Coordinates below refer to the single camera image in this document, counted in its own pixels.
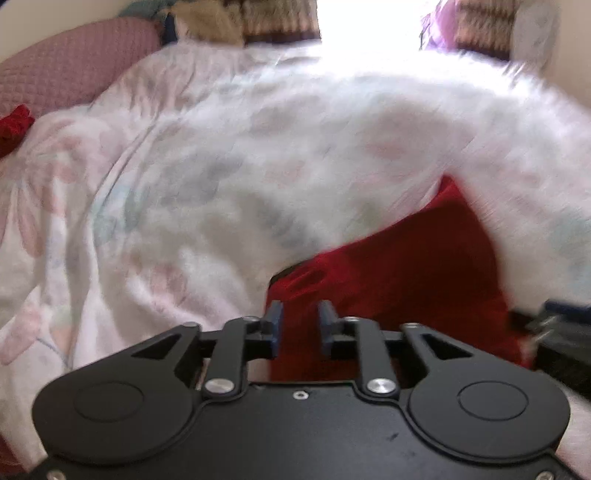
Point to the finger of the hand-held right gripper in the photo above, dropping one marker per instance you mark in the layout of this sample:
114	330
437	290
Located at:
568	308

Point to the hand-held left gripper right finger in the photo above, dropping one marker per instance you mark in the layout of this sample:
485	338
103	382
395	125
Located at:
324	325

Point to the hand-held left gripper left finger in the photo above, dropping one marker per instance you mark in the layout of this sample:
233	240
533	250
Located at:
276	325

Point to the red garment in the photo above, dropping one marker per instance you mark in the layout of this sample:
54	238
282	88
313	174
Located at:
415	277

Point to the white floral blanket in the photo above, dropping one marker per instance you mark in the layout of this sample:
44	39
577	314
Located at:
207	184

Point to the brown patterned curtain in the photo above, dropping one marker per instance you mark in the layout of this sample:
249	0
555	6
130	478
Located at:
485	25
277	21

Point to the purple cloth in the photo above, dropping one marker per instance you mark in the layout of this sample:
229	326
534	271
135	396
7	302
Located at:
438	25

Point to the tan plush toy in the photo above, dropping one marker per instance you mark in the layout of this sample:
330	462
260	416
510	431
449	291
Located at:
207	21

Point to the small red cloth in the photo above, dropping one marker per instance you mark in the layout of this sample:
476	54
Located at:
14	129

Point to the pink quilted pillow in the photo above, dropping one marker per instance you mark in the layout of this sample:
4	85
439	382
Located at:
69	69

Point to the teal cloth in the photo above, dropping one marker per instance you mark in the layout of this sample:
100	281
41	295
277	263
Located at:
143	7

